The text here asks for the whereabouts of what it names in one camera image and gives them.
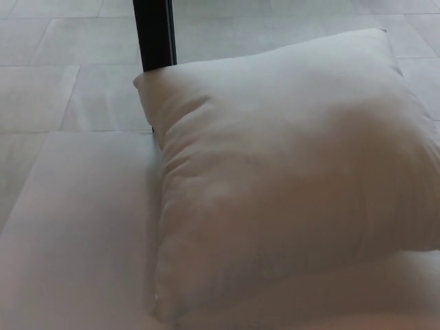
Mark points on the black metal post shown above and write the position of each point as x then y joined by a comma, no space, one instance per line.
154,34

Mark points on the white square pillow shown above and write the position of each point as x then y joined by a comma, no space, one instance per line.
285,178

